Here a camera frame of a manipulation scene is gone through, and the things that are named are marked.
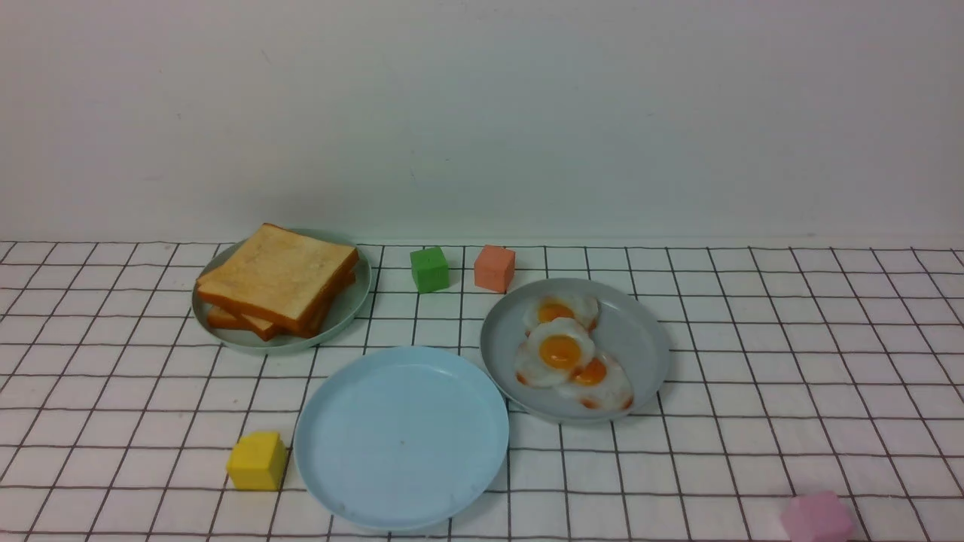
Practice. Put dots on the green cube block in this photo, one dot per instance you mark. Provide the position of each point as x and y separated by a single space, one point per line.
430 269

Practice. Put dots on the yellow cube block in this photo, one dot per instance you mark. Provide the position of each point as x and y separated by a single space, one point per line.
258 462

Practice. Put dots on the pink cube block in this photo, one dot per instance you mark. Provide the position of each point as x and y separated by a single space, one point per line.
819 516

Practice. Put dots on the grey plate with eggs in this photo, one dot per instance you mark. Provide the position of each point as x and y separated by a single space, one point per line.
626 330

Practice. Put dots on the fried egg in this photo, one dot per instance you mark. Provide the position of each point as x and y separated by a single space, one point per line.
552 353
582 308
602 385

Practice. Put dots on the toast slice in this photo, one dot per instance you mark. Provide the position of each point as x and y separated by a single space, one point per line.
266 330
279 275
221 319

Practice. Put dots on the orange-pink cube block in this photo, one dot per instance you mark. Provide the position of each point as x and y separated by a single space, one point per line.
494 268

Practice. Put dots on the green plate with bread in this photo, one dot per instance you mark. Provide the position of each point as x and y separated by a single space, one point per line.
346 307

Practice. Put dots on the light blue plate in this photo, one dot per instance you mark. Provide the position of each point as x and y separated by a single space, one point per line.
402 439

